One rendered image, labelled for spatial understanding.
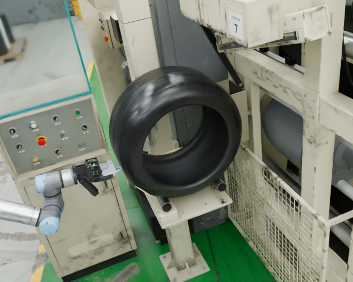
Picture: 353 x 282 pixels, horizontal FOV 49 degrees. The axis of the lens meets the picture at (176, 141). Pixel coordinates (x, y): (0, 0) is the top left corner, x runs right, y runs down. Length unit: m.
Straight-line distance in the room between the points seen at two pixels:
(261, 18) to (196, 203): 0.99
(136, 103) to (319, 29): 0.72
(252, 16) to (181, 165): 0.97
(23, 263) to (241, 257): 1.59
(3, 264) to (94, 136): 1.39
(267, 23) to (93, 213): 1.66
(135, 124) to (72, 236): 1.23
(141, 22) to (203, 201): 0.89
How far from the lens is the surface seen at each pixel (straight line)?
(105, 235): 2.64
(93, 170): 1.68
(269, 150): 2.66
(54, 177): 1.68
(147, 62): 1.84
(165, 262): 2.76
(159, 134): 2.01
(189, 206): 1.92
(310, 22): 1.29
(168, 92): 1.53
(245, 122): 2.11
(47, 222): 1.62
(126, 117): 1.56
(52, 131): 2.24
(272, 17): 1.32
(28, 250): 3.26
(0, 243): 3.45
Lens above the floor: 2.07
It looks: 31 degrees down
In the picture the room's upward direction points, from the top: 10 degrees counter-clockwise
